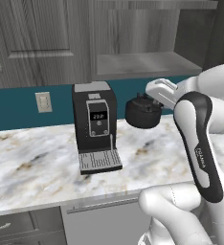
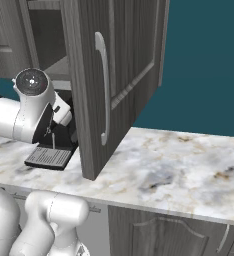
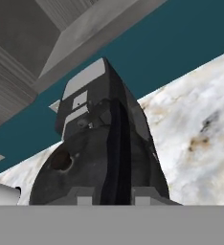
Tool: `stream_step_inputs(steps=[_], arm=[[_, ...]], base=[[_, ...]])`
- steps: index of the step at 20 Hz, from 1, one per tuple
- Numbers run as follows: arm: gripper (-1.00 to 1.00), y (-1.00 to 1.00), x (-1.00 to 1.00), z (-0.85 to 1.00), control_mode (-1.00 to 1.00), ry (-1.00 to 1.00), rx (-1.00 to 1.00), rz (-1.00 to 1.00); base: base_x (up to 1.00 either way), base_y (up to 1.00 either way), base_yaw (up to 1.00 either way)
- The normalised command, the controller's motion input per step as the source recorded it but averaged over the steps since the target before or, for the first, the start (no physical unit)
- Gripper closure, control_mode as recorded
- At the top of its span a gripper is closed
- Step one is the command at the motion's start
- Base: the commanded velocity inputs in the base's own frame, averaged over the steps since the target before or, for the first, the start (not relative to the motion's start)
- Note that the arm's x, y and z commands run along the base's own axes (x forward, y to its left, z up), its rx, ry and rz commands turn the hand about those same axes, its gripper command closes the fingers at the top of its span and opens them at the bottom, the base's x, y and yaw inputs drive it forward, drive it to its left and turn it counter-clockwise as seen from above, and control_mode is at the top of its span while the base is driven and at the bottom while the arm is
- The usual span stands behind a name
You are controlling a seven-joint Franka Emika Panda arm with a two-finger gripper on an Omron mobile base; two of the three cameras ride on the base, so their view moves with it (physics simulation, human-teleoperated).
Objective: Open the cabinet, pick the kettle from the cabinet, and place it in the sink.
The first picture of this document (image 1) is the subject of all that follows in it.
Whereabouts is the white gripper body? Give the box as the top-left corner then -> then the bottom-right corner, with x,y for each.
145,78 -> 183,111

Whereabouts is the black kettle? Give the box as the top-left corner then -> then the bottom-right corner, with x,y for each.
124,92 -> 165,130

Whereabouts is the grey wood cabinet door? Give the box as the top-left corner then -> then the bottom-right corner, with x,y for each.
0,0 -> 93,90

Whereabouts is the black coffee machine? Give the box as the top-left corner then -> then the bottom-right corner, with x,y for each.
71,80 -> 123,176

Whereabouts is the grey dishwasher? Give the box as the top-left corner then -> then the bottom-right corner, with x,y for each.
59,190 -> 154,245

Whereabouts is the grey drawer front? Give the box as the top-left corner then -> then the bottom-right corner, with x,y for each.
0,229 -> 68,245
0,206 -> 65,239

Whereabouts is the grey open wall shelf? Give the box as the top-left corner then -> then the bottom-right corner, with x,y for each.
90,0 -> 219,81

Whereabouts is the white wall socket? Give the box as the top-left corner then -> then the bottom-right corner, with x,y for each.
34,91 -> 54,114

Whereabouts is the silver dishwasher handle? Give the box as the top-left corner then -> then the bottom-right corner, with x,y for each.
66,196 -> 141,215

